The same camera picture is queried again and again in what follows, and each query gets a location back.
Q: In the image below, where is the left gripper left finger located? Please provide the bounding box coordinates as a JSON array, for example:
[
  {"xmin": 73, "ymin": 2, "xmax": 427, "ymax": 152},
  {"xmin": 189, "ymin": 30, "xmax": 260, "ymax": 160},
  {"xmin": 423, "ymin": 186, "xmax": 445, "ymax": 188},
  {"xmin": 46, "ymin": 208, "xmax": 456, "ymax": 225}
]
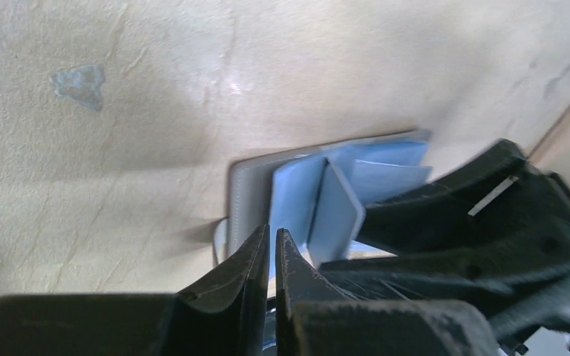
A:
[{"xmin": 0, "ymin": 225, "xmax": 270, "ymax": 355}]

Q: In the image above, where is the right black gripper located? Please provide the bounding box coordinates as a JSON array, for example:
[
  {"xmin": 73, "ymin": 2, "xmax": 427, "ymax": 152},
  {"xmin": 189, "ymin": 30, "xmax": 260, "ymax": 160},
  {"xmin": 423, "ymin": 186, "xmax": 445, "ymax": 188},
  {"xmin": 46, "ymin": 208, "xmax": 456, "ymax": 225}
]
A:
[{"xmin": 319, "ymin": 139, "xmax": 570, "ymax": 344}]

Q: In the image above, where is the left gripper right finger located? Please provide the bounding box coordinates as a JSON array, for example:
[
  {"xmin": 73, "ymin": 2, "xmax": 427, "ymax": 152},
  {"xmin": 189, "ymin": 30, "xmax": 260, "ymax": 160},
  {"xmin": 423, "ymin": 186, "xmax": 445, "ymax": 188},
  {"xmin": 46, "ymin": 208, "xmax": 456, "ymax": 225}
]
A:
[{"xmin": 275, "ymin": 228, "xmax": 499, "ymax": 355}]

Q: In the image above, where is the grey card holder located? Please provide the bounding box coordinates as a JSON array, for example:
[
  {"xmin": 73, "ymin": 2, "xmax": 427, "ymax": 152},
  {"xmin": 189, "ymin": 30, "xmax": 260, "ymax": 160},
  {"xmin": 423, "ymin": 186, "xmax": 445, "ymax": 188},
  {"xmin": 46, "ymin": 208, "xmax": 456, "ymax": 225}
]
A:
[{"xmin": 212, "ymin": 128, "xmax": 434, "ymax": 276}]

